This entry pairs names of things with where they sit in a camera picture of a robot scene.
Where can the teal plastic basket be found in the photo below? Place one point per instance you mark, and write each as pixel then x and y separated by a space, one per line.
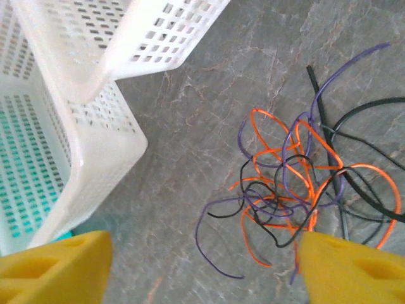
pixel 67 236

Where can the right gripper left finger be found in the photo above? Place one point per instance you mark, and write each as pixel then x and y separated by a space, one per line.
pixel 47 275

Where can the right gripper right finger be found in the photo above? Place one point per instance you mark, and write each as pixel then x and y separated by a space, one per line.
pixel 348 278

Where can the white plastic basket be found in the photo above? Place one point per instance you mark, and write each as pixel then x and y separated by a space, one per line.
pixel 104 63
pixel 104 158

